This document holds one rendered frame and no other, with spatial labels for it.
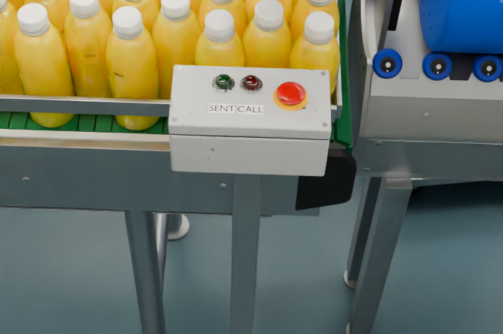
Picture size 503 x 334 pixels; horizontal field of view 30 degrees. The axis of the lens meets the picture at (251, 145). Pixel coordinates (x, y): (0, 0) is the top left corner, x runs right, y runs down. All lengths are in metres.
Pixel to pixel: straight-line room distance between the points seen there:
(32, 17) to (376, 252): 0.90
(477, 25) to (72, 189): 0.65
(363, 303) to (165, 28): 0.96
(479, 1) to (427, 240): 1.19
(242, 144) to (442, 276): 1.25
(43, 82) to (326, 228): 1.19
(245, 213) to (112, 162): 0.22
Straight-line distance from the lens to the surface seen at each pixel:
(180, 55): 1.32
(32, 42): 1.30
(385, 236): 1.83
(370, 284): 1.99
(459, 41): 1.35
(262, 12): 1.27
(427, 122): 1.49
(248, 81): 1.18
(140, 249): 1.63
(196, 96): 1.18
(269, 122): 1.15
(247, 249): 1.44
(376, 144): 1.52
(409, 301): 2.30
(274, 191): 1.45
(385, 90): 1.44
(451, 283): 2.35
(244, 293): 1.57
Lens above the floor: 2.00
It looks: 53 degrees down
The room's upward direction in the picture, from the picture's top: 2 degrees clockwise
